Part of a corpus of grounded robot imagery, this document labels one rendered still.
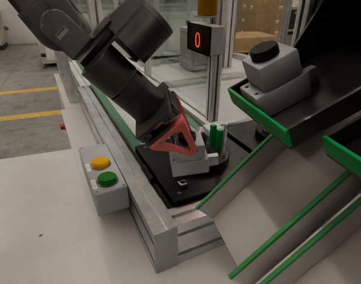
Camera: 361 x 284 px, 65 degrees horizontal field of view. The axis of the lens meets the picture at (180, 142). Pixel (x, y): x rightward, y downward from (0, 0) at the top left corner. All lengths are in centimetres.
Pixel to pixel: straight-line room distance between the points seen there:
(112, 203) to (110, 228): 7
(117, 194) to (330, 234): 41
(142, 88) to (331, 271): 32
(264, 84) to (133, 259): 42
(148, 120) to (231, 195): 18
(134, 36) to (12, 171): 67
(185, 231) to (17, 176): 54
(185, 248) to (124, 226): 16
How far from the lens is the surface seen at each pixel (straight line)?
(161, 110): 40
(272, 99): 33
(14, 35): 880
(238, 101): 36
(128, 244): 63
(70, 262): 63
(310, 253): 38
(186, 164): 47
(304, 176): 43
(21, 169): 95
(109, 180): 61
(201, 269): 58
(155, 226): 52
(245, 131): 81
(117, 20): 40
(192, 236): 55
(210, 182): 60
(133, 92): 39
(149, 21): 38
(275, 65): 31
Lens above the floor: 132
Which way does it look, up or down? 29 degrees down
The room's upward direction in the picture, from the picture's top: straight up
